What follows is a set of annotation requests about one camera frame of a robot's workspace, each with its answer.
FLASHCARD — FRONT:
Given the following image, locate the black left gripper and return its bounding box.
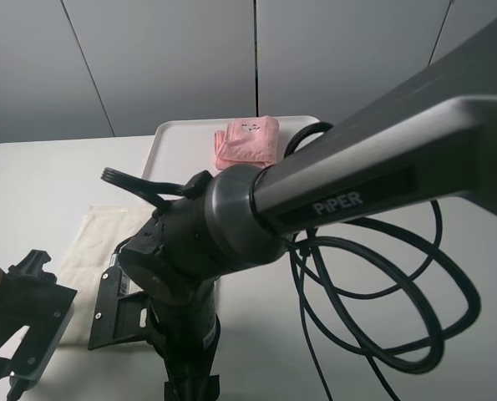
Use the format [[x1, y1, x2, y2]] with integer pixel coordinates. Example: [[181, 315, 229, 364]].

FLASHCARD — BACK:
[[0, 248, 57, 360]]

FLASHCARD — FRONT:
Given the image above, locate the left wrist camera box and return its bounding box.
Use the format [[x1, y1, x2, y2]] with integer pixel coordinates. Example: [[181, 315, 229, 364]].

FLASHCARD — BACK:
[[0, 279, 77, 388]]

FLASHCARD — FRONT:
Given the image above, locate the cream white towel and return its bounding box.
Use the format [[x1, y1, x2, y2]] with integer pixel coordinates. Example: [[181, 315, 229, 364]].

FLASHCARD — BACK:
[[58, 206, 153, 349]]

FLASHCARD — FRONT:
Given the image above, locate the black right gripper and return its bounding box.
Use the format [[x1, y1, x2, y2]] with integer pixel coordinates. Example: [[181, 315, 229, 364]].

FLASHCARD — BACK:
[[146, 279, 221, 400]]

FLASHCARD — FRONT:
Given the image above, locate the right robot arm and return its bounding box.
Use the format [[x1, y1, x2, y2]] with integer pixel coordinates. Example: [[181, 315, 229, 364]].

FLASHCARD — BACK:
[[119, 19, 497, 400]]

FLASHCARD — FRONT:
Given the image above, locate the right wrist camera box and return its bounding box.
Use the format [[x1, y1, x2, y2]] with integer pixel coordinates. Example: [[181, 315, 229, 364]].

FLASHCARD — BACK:
[[88, 243, 150, 351]]

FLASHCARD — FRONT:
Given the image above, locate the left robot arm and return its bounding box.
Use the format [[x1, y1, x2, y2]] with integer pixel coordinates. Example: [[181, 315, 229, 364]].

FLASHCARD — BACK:
[[0, 250, 57, 347]]

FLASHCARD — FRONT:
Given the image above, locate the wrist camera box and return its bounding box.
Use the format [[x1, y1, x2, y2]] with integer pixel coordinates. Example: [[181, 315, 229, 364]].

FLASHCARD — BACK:
[[88, 243, 150, 351], [0, 279, 77, 388]]

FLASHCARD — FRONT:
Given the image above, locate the white rectangular plastic tray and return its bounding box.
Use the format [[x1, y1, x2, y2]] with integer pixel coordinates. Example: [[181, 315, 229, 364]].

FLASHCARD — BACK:
[[142, 116, 318, 185]]

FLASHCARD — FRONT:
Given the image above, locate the pink towel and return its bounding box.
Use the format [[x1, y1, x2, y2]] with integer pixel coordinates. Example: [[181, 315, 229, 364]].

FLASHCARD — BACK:
[[214, 116, 280, 170]]

